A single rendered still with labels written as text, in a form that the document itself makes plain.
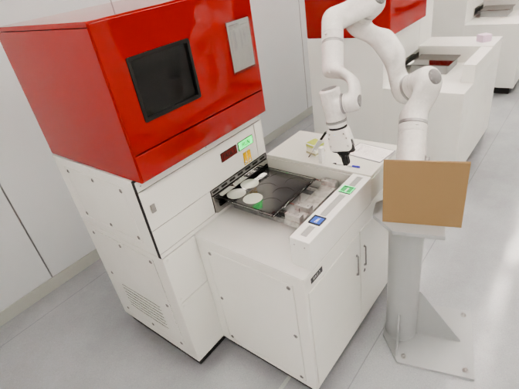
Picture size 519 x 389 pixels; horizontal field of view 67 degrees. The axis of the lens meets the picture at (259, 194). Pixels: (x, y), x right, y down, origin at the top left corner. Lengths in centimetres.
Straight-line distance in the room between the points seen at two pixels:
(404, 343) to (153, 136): 170
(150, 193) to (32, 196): 154
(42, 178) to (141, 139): 164
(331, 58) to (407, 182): 59
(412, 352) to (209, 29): 188
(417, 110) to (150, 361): 197
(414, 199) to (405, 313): 72
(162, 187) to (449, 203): 119
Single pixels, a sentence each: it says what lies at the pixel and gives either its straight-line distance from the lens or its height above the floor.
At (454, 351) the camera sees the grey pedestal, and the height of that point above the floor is 1.
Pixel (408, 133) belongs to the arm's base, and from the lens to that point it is 179.
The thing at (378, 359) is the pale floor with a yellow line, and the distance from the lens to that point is 236.
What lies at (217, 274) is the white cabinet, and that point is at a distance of 199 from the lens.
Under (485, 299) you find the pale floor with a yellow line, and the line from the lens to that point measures 275.
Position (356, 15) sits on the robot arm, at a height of 165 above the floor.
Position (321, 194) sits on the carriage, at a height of 88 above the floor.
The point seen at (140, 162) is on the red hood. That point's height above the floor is 131.
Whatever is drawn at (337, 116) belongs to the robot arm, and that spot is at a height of 132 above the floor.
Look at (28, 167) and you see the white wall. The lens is 307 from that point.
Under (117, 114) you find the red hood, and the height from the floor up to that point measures 151.
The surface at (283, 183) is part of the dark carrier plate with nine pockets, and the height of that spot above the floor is 90.
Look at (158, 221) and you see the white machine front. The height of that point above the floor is 100.
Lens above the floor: 192
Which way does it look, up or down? 31 degrees down
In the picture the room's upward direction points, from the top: 10 degrees counter-clockwise
